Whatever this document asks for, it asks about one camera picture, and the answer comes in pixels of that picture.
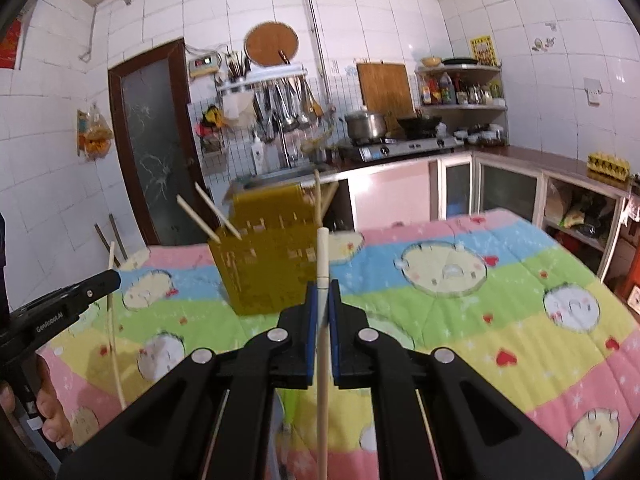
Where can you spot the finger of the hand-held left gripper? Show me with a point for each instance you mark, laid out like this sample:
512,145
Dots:
95,287

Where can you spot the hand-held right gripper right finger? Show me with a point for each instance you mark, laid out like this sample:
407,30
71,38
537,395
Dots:
334,330

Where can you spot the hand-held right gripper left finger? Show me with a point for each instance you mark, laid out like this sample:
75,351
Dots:
312,330

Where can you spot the wooden chopstick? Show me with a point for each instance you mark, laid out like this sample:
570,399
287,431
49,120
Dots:
323,260
331,195
217,210
114,335
197,217
317,195

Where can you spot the yellow slotted utensil holder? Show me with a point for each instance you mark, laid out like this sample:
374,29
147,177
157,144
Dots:
265,260

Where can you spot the row of hanging kitchen utensils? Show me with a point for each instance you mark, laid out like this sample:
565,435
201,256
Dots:
287,110

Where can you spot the person's left hand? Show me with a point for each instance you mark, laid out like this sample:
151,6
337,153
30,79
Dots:
52,405

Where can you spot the wooden stick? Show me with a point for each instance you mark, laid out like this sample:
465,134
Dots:
105,242

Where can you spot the printed pastel blanket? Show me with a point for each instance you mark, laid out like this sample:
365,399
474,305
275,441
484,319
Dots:
450,320

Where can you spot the kitchen cabinet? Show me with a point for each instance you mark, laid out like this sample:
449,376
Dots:
390,195

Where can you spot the hanging orange plastic bag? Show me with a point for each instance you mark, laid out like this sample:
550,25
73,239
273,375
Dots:
96,135

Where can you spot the steel sink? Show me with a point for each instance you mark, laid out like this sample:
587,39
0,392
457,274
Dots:
280,172

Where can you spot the brown door with frosted glass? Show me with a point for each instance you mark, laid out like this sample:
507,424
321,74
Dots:
150,135

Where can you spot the white soap bottle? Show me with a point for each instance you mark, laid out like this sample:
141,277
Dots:
258,155

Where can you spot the gas stove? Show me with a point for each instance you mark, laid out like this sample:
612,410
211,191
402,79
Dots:
400,150

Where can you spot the hanging red and yellow bags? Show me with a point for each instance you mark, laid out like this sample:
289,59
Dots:
211,125

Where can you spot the steel pot with lid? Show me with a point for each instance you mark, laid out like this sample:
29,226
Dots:
366,127

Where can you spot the black wok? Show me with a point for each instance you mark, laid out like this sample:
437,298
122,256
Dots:
417,126

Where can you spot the hanging white cloth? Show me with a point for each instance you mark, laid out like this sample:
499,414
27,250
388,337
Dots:
237,110

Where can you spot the stack of bowls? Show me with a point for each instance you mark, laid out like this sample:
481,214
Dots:
480,136

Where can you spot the wooden cutting board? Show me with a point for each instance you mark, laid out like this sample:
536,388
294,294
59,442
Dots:
385,90

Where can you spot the utensil cup on rack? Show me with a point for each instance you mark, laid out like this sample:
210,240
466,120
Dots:
236,70

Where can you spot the row of condiment bottles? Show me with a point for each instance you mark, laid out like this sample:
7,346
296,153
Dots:
450,92

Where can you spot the cream bowl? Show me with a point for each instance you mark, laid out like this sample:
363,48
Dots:
431,61

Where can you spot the round wooden lid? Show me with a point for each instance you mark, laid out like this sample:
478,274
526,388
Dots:
270,42

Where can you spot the black pan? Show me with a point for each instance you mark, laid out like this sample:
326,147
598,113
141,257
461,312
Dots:
460,61

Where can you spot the yellow egg carton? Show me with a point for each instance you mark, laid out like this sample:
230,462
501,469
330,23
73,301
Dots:
607,166

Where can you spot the wall control box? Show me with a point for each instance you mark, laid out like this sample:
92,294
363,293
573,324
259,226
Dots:
204,66

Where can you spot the red wall calendar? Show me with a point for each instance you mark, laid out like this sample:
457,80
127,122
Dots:
10,45

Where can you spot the metal wall rack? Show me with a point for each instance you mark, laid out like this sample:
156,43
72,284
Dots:
265,76

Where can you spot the corner wall shelf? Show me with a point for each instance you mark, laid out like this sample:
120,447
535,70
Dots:
465,106

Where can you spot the bent white wall pipe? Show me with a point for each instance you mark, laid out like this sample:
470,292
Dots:
91,25

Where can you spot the vertical wall pipe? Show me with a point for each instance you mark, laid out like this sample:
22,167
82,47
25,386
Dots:
314,35

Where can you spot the yellow wall poster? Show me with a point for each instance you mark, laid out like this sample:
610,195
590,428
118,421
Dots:
482,51

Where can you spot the wall socket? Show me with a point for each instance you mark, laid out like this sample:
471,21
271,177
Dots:
593,91

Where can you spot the decorative wall hooks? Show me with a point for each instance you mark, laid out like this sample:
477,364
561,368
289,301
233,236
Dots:
542,43

